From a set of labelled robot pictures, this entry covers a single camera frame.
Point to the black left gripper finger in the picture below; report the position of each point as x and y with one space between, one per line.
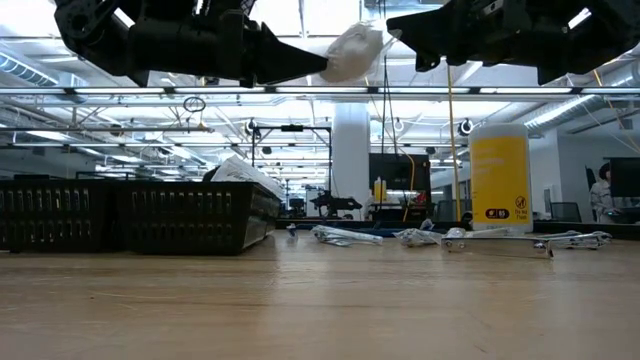
270 60

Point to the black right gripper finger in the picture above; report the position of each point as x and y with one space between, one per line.
445 35

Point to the blue disposable razor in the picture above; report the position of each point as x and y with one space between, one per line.
292 230

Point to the clear small toiletry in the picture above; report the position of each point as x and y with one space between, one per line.
345 235
580 240
417 237
480 232

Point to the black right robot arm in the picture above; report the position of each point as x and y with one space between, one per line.
615 35

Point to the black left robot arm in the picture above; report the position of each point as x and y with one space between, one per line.
90 30

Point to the black background robot arm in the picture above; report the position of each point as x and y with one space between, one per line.
332 204

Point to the white square pillar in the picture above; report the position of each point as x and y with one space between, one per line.
350 160

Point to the black display panel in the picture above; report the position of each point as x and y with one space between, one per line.
400 170

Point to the yellow wipes canister white lid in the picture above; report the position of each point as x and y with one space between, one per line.
500 180

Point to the black leaning board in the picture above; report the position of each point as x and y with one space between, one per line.
590 180

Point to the black plastic mesh basket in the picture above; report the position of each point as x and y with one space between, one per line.
55 215
190 220

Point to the black mesh office chair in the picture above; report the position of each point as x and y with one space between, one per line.
566 212

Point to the black metal gantry frame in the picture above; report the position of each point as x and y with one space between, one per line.
292 128

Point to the silver ventilation duct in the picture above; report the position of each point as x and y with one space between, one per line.
30 72
565 110

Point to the black wall monitor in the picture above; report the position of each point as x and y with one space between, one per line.
627 177

